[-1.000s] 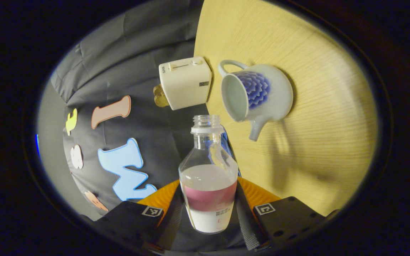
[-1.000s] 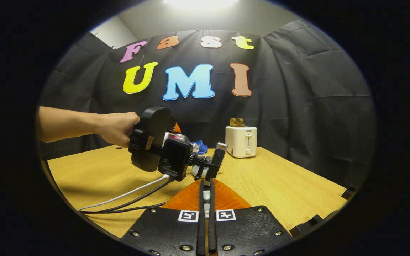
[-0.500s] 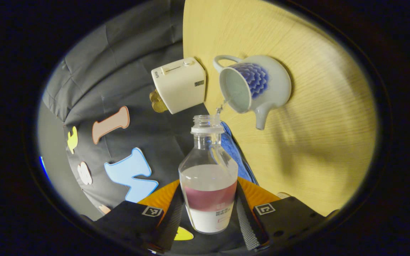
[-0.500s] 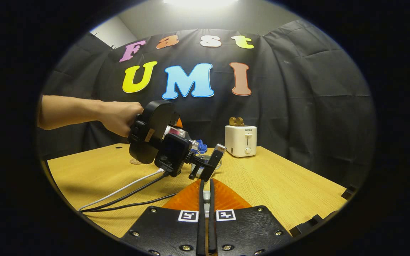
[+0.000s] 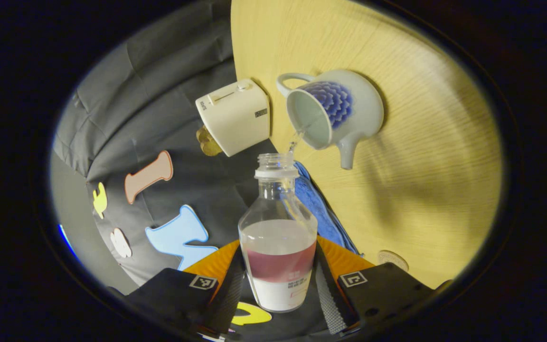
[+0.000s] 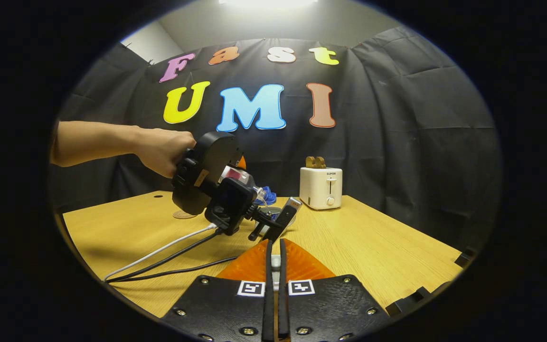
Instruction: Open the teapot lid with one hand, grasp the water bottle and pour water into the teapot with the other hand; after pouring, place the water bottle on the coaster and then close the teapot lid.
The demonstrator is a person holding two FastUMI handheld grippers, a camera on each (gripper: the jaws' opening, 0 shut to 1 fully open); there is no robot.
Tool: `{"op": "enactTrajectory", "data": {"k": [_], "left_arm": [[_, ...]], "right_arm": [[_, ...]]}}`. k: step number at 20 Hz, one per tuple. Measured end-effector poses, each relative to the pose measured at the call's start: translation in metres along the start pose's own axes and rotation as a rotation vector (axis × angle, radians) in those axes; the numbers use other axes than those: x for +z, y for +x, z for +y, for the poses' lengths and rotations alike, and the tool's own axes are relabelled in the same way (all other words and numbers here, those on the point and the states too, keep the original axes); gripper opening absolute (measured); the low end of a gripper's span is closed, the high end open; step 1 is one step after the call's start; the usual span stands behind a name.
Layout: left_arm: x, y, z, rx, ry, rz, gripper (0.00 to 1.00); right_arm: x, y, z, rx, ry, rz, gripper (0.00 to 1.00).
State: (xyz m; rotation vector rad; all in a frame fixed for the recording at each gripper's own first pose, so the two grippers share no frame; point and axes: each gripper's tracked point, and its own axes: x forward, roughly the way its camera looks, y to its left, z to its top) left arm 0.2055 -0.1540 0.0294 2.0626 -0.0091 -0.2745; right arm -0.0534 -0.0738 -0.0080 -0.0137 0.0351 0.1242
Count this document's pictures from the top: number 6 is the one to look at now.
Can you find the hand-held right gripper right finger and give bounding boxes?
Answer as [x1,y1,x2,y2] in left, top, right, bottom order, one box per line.
[279,238,391,342]

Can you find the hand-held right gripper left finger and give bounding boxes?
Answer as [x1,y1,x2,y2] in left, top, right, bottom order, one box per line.
[161,239,274,342]

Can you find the clear pink-label water bottle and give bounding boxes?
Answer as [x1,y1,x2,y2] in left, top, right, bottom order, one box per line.
[219,165,274,207]

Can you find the blue folded towel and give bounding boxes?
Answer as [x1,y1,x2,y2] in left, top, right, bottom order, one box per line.
[255,186,278,206]

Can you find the white toaster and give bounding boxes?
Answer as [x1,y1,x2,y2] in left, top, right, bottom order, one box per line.
[300,167,343,210]

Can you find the black backdrop cloth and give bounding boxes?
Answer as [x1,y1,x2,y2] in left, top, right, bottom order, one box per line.
[48,26,502,238]

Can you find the ceiling light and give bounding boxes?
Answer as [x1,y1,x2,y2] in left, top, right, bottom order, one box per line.
[219,0,319,9]

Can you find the black cable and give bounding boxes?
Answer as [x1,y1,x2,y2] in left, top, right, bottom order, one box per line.
[111,256,239,283]
[106,229,223,283]

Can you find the white cable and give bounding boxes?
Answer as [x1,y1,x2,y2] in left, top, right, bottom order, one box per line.
[104,224,218,282]

